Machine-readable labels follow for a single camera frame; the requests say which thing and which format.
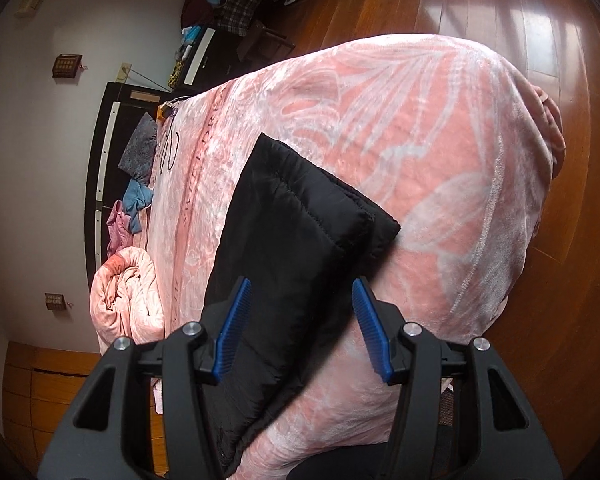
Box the wooden stool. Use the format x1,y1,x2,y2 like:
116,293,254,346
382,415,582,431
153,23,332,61
237,22,297,63

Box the grey patterned pillow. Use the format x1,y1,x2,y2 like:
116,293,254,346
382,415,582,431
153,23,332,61
118,112,159,184

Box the wooden nightstand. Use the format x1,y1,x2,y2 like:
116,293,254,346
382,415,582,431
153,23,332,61
2,340,168,466

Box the dark wooden headboard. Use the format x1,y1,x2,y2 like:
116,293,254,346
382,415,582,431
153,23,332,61
82,81,181,291

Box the black cable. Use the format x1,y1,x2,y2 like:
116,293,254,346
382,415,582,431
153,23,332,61
157,120,181,173

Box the black quilted pants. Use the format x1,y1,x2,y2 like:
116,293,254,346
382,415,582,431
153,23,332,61
196,132,402,478

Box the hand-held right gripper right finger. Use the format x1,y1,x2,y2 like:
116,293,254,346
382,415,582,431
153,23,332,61
351,276,563,480

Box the blue cloth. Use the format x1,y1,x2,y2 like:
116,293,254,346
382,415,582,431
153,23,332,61
121,178,154,233

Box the plaid cloth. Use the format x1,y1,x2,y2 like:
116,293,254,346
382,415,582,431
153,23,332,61
215,0,273,37

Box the dark cabinet with white strip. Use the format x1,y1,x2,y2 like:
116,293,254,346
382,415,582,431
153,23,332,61
170,25,261,93

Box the dark red bag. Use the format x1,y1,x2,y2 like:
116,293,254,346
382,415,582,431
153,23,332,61
181,0,221,28

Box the pink leaf-pattern blanket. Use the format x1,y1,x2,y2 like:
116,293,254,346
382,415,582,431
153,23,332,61
147,34,567,480

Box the pink cloth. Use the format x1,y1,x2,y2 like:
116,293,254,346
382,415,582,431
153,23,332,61
106,200,148,258

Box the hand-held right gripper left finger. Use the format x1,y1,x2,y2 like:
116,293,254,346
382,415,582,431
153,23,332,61
37,276,253,480

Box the rolled pink quilt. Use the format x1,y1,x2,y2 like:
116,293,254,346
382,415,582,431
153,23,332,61
90,246,168,356

